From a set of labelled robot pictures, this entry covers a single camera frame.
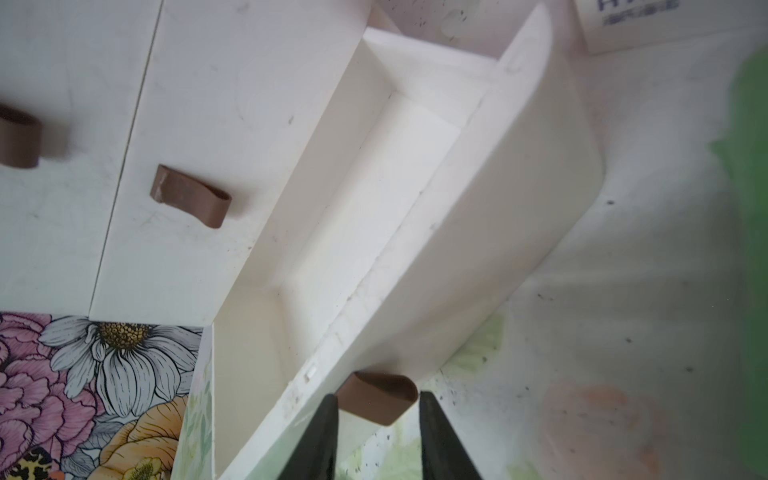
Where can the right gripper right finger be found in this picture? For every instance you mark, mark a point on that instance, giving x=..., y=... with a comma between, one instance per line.
x=443, y=456

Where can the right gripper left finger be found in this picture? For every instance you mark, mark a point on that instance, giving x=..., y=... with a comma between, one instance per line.
x=314, y=457

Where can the white plastic drawer unit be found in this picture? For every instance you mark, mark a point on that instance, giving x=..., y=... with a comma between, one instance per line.
x=72, y=75

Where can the green roll top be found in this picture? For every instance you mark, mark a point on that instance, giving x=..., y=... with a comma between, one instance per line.
x=743, y=152

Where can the red white carton box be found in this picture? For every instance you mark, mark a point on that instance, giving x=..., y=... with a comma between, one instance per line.
x=611, y=25

